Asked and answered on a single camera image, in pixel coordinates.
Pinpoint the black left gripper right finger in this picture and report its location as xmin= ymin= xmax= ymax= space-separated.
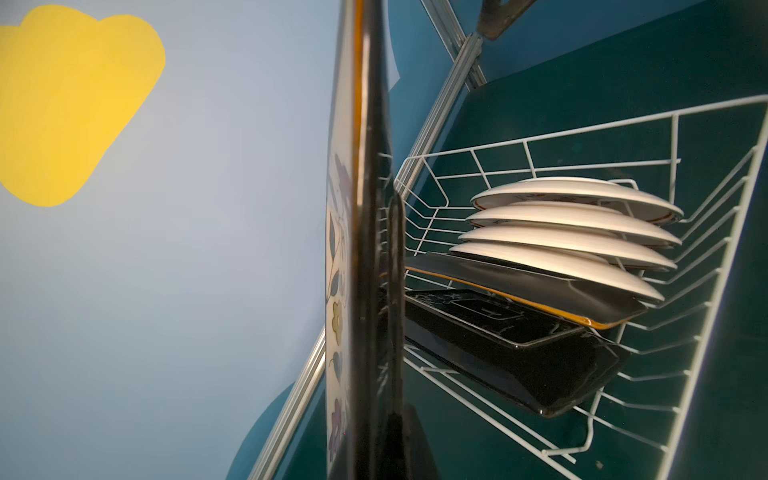
xmin=476 ymin=0 xmax=536 ymax=41

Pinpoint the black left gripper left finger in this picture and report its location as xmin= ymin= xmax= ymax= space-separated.
xmin=383 ymin=404 xmax=441 ymax=480

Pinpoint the square floral plate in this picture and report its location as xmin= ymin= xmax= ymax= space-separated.
xmin=405 ymin=289 xmax=630 ymax=418
xmin=325 ymin=1 xmax=411 ymax=479
xmin=405 ymin=252 xmax=648 ymax=330

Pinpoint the white round plate rightmost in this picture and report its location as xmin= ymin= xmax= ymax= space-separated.
xmin=471 ymin=177 xmax=684 ymax=225

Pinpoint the white round plate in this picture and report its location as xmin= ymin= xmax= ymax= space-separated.
xmin=471 ymin=177 xmax=684 ymax=225
xmin=459 ymin=223 xmax=677 ymax=270
xmin=466 ymin=201 xmax=682 ymax=248
xmin=449 ymin=242 xmax=665 ymax=302

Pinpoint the white round plate leftmost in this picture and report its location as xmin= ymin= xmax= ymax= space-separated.
xmin=449 ymin=242 xmax=665 ymax=302

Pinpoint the aluminium frame back bar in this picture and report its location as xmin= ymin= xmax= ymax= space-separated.
xmin=395 ymin=33 xmax=487 ymax=199

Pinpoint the aluminium frame right post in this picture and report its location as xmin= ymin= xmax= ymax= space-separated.
xmin=421 ymin=0 xmax=487 ymax=91

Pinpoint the aluminium frame post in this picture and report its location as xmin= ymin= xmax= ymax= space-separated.
xmin=248 ymin=328 xmax=326 ymax=480
xmin=421 ymin=0 xmax=487 ymax=91

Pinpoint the aluminium frame left post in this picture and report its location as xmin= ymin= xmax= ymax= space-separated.
xmin=248 ymin=328 xmax=326 ymax=480

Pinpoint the white wire dish rack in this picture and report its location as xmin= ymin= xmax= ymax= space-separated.
xmin=377 ymin=94 xmax=768 ymax=480

